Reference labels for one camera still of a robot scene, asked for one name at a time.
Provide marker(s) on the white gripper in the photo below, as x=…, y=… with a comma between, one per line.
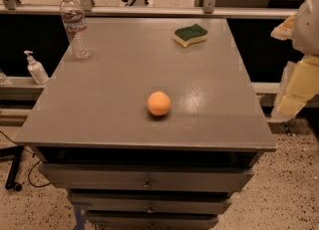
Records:
x=307, y=30

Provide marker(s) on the orange fruit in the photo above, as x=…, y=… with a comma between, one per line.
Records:
x=158, y=104

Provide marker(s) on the clear plastic water bottle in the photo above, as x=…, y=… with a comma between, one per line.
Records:
x=74, y=21

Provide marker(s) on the green and yellow sponge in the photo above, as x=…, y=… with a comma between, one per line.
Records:
x=190, y=35

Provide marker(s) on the grey drawer cabinet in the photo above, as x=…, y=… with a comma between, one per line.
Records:
x=95, y=137

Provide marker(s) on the white pump soap dispenser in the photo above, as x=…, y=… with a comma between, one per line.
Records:
x=36, y=69

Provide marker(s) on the black stand leg with caster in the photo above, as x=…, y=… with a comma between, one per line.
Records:
x=15, y=154

